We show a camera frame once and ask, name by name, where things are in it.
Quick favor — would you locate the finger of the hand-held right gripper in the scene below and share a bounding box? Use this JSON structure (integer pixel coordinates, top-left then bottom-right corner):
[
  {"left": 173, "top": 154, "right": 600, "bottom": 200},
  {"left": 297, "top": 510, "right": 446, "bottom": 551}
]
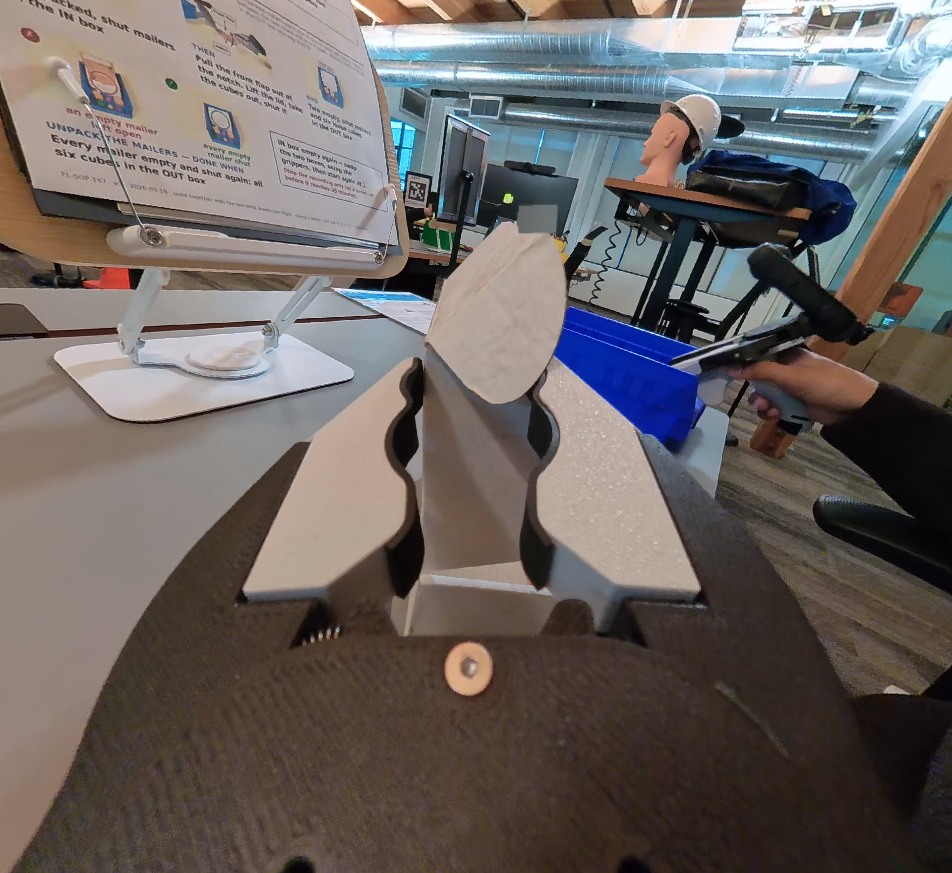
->
[
  {"left": 668, "top": 338, "right": 746, "bottom": 370},
  {"left": 679, "top": 354, "right": 754, "bottom": 408}
]

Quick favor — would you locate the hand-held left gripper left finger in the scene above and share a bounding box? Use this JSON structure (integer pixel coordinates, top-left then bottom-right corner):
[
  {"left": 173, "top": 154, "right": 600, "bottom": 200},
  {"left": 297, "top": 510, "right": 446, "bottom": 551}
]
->
[{"left": 242, "top": 357, "right": 426, "bottom": 602}]

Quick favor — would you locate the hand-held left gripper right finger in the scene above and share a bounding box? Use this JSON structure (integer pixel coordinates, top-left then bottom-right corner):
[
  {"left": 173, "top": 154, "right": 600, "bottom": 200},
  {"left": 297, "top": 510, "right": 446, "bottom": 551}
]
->
[{"left": 519, "top": 360, "right": 704, "bottom": 605}]

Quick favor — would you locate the blue plastic bin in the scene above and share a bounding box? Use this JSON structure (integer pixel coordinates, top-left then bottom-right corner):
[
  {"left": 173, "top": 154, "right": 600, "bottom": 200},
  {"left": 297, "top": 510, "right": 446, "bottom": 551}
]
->
[{"left": 554, "top": 305, "right": 708, "bottom": 454}]

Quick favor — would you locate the white cardboard mailer box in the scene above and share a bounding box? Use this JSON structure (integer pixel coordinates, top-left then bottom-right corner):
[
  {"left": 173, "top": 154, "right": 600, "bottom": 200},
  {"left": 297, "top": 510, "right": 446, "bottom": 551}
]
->
[{"left": 405, "top": 221, "right": 570, "bottom": 638}]

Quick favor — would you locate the person's right forearm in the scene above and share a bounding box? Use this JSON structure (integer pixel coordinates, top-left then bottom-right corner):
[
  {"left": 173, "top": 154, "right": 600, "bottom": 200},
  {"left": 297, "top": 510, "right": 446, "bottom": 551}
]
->
[{"left": 818, "top": 382, "right": 952, "bottom": 517}]

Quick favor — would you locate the grey desk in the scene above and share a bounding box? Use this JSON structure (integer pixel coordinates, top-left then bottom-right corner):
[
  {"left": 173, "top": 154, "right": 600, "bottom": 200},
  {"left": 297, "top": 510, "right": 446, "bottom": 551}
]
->
[{"left": 0, "top": 287, "right": 730, "bottom": 852}]

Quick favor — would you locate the blue jacket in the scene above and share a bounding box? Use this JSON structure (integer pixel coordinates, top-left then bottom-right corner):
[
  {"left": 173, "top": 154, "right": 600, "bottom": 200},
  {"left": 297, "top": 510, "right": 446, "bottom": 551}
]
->
[{"left": 684, "top": 150, "right": 858, "bottom": 245}]

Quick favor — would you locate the wooden table with black legs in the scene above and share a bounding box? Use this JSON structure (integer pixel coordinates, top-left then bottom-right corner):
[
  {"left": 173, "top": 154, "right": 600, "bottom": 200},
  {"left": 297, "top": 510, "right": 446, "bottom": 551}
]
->
[{"left": 604, "top": 177, "right": 813, "bottom": 339}]

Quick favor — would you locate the white stand with wooden board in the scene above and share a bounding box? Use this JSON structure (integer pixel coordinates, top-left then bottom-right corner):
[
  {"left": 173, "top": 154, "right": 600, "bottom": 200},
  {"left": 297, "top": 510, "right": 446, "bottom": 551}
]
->
[{"left": 0, "top": 0, "right": 410, "bottom": 422}]

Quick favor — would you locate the mannequin head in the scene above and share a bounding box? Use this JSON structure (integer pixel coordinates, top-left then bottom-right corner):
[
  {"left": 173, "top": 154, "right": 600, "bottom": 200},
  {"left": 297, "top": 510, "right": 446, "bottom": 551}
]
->
[{"left": 634, "top": 111, "right": 696, "bottom": 186}]

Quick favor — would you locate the white printed leaflet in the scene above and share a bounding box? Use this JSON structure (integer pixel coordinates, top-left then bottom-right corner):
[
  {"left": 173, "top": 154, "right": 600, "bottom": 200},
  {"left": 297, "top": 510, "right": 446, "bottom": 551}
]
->
[{"left": 333, "top": 286, "right": 440, "bottom": 336}]

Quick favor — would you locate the black office chair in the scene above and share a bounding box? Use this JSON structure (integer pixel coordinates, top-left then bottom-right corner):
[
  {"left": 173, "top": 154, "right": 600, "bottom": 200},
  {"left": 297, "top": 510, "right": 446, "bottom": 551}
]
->
[{"left": 812, "top": 494, "right": 952, "bottom": 591}]

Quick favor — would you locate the black monitor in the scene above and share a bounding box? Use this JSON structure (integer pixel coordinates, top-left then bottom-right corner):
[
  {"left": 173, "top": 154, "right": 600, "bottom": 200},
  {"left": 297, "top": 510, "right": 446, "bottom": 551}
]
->
[{"left": 476, "top": 163, "right": 580, "bottom": 231}]

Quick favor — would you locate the black tripod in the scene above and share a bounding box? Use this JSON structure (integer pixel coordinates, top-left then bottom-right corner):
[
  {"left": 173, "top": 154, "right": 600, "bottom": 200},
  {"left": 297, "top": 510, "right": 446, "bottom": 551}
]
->
[{"left": 446, "top": 170, "right": 477, "bottom": 287}]

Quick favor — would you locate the grey monitor on pole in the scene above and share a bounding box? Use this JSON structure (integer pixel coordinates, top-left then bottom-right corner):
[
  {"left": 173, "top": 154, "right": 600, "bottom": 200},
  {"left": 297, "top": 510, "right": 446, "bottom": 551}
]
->
[{"left": 437, "top": 116, "right": 492, "bottom": 227}]

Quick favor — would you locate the person's black sweater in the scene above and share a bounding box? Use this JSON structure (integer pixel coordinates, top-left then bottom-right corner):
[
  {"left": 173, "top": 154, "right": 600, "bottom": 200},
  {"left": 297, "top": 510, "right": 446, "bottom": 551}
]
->
[{"left": 851, "top": 695, "right": 952, "bottom": 873}]

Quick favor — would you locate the printed instruction sheet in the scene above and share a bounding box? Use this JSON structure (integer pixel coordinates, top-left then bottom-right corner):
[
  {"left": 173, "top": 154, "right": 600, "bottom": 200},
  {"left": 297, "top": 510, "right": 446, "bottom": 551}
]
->
[{"left": 0, "top": 0, "right": 395, "bottom": 243}]

